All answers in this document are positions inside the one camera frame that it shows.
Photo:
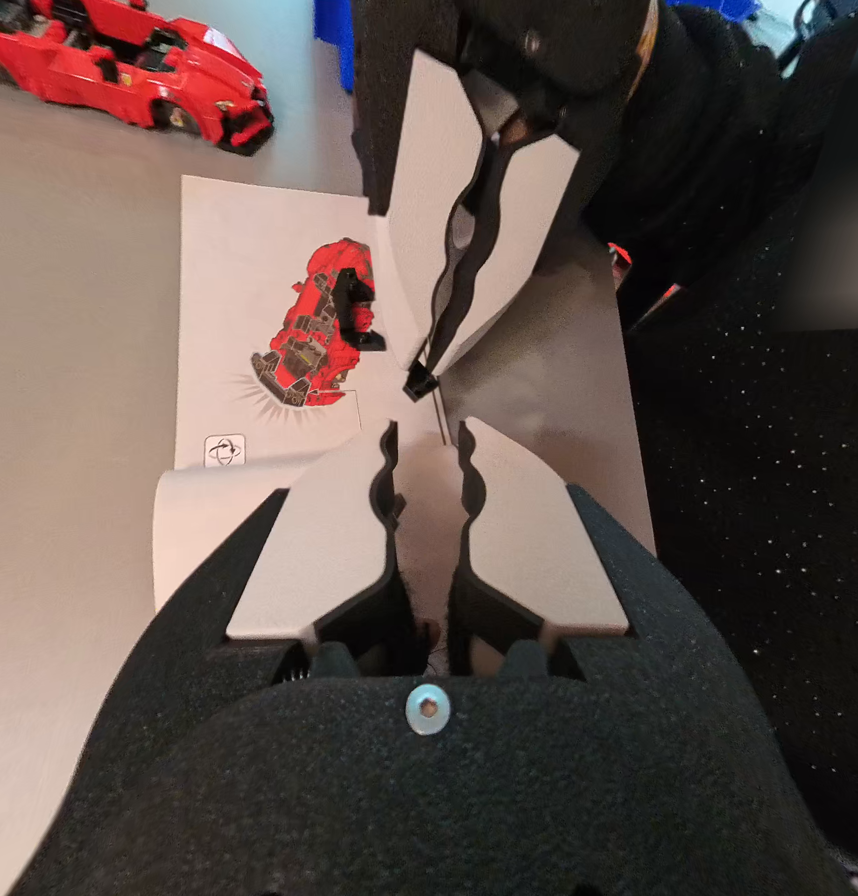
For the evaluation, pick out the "black lego arch piece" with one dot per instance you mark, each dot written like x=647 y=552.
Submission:
x=355 y=308

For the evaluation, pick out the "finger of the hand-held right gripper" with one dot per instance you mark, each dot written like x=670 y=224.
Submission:
x=534 y=203
x=429 y=175

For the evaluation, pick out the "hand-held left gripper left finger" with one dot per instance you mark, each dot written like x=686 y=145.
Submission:
x=317 y=553

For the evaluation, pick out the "small black lego slope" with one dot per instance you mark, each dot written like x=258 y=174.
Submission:
x=420 y=381

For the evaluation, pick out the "red lego car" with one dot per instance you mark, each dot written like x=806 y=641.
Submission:
x=121 y=70

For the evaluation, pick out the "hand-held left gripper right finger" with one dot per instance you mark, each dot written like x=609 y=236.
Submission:
x=541 y=560

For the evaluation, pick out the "lego instruction booklet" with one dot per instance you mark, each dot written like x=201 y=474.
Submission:
x=261 y=224

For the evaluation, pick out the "gold bangle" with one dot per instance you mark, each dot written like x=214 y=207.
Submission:
x=642 y=49

